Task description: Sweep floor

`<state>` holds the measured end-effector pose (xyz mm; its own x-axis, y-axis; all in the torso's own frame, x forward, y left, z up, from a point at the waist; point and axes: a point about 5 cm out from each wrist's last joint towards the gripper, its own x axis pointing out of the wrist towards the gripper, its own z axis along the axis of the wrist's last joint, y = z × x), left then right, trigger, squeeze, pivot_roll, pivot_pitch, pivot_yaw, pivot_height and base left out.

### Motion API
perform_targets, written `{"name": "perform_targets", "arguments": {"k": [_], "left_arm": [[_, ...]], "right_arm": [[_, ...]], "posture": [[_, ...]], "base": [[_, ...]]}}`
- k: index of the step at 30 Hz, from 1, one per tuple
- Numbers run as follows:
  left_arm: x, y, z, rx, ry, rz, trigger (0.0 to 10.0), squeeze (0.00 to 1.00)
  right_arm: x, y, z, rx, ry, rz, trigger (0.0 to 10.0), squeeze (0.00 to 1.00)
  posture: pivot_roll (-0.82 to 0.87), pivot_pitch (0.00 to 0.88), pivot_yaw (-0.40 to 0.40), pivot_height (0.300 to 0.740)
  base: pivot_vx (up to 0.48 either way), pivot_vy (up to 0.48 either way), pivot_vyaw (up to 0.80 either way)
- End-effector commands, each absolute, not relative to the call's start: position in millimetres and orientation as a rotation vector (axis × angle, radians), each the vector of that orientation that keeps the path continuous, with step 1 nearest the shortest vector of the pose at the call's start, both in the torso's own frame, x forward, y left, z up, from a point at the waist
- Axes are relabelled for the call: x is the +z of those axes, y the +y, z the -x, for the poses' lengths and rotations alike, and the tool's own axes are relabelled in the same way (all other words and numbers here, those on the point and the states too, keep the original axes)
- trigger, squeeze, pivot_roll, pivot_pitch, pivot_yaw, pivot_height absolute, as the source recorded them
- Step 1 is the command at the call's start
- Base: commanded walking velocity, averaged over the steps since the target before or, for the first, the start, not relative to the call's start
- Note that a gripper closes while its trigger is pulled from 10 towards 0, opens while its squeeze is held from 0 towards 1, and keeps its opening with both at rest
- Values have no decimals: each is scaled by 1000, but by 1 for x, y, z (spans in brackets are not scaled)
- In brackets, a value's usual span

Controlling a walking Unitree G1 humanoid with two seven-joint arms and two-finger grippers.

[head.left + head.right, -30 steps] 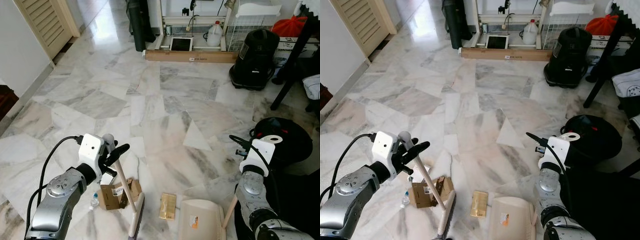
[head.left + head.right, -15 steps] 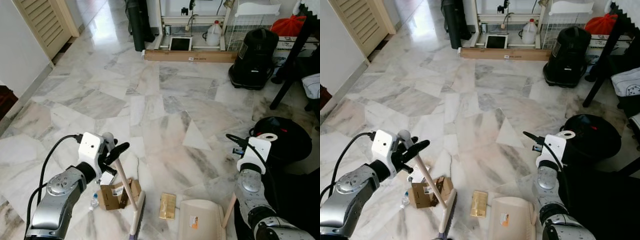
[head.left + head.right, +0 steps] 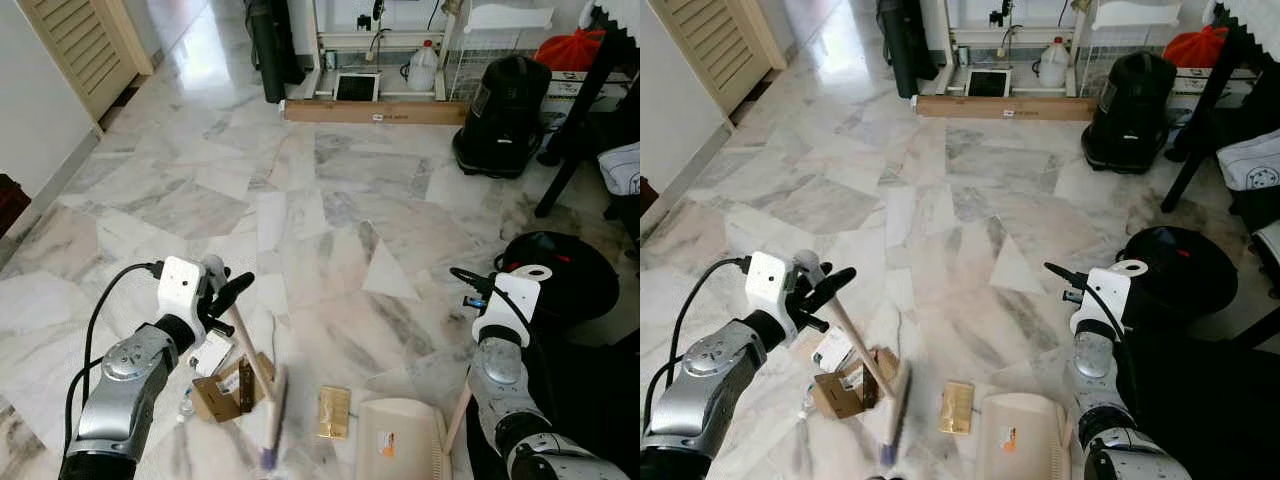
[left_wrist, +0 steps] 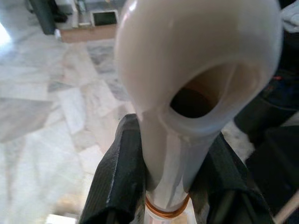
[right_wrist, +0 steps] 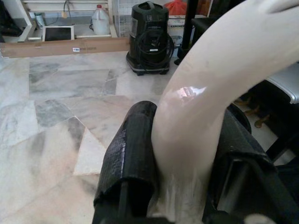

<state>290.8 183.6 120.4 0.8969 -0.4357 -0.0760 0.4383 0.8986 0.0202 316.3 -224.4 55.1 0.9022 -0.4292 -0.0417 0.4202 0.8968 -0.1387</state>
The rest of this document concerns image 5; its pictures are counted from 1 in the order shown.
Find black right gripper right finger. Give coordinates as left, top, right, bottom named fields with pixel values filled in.
left=203, top=108, right=299, bottom=224

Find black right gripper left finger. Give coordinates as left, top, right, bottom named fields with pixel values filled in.
left=93, top=100, right=161, bottom=224

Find cream long-handled dustpan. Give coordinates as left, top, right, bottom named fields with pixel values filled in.
left=149, top=0, right=299, bottom=224

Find brown wooden furniture feet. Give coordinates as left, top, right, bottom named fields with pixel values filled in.
left=233, top=93, right=269, bottom=128

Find white wooden rack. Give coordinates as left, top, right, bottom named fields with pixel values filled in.
left=17, top=0, right=119, bottom=42

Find black canister vacuum cleaner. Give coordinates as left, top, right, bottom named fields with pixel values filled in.
left=126, top=1, right=176, bottom=77

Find black stand pole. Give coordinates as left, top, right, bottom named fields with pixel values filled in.
left=182, top=0, right=199, bottom=49

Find white plastic jug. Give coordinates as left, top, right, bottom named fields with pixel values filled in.
left=90, top=4, right=110, bottom=35

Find long brown cardboard box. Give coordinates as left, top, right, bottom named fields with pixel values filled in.
left=0, top=37, right=130, bottom=58

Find white printed carton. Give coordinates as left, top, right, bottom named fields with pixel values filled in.
left=168, top=15, right=196, bottom=45

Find white framed black panel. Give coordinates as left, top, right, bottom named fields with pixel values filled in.
left=42, top=25, right=75, bottom=42

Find red plastic bag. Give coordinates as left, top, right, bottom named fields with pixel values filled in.
left=164, top=0, right=187, bottom=14

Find black vacuum power cord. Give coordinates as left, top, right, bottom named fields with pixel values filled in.
left=136, top=31, right=175, bottom=70

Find white wire grid panel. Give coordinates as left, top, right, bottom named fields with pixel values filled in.
left=114, top=0, right=134, bottom=37

